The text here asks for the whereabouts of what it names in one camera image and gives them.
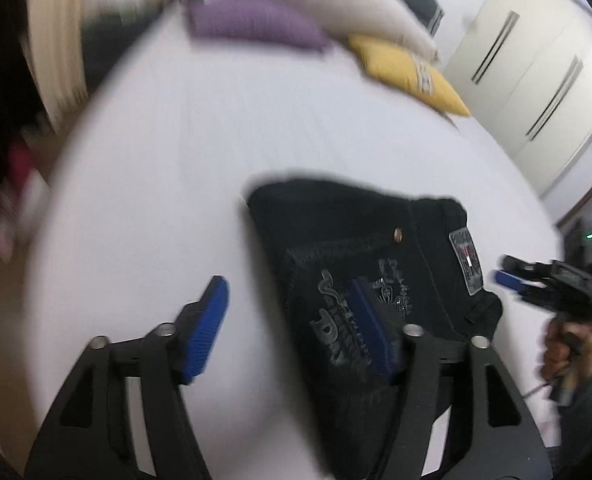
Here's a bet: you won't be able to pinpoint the cream curtain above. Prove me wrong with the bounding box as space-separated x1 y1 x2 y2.
26 0 169 128

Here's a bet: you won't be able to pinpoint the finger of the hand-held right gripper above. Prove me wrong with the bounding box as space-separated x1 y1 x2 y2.
494 269 534 295
500 255 554 278

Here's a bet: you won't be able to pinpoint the person's right hand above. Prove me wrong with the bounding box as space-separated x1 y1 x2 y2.
540 317 592 392

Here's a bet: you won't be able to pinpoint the purple pillow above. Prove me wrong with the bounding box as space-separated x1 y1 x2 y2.
186 0 335 54

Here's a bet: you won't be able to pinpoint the white wardrobe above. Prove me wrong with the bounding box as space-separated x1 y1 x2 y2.
444 0 592 202

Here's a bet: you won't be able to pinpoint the dark device with green light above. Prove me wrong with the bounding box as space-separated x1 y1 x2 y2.
563 217 592 276

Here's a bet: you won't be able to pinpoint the white pillow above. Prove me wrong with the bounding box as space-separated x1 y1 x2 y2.
228 0 443 67

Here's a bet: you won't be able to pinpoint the black pants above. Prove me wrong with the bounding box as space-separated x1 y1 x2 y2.
246 177 504 480

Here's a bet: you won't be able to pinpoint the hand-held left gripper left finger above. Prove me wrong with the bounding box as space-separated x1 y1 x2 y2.
23 275 230 480

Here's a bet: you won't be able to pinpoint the yellow pillow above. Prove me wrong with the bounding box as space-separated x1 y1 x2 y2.
348 35 472 119

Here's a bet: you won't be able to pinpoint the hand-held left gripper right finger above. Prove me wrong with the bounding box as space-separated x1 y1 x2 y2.
345 276 551 480

